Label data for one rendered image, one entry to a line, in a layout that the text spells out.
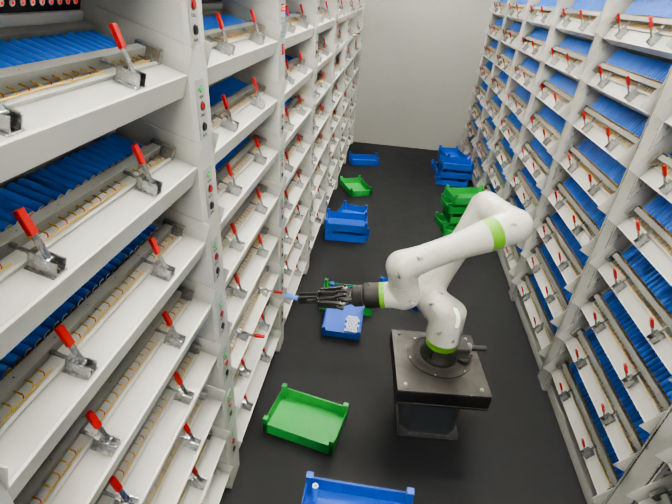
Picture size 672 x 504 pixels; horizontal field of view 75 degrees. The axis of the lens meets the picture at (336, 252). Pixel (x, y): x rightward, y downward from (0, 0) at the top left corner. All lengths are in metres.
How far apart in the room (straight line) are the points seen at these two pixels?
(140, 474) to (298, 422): 0.97
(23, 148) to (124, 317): 0.37
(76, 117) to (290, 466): 1.48
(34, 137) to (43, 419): 0.38
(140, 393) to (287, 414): 1.08
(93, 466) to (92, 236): 0.40
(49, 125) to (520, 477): 1.86
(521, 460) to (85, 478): 1.61
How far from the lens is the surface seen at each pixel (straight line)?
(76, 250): 0.72
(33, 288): 0.66
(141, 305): 0.89
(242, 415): 1.86
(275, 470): 1.84
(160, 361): 1.04
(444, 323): 1.64
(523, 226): 1.58
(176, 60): 0.95
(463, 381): 1.74
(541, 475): 2.06
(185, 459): 1.33
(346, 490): 1.41
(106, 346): 0.83
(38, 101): 0.69
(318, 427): 1.94
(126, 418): 0.96
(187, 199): 1.04
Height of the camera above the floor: 1.56
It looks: 31 degrees down
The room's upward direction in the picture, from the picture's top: 4 degrees clockwise
